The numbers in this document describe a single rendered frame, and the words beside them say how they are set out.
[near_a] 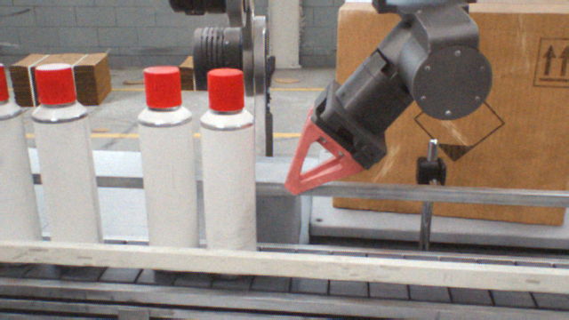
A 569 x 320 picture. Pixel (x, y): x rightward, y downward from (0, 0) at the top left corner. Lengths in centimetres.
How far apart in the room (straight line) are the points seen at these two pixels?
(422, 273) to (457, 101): 19
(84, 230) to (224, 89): 21
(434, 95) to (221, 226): 24
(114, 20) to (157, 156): 575
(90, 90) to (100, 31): 164
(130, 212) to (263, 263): 35
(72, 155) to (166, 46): 563
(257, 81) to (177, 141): 107
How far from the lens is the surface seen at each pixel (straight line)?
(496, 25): 74
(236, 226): 56
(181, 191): 57
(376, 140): 51
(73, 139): 59
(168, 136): 55
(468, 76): 44
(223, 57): 163
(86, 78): 478
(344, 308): 56
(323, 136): 51
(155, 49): 624
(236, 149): 53
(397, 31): 51
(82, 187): 61
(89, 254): 61
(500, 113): 77
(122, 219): 85
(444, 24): 44
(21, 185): 64
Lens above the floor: 119
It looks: 20 degrees down
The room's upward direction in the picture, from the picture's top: straight up
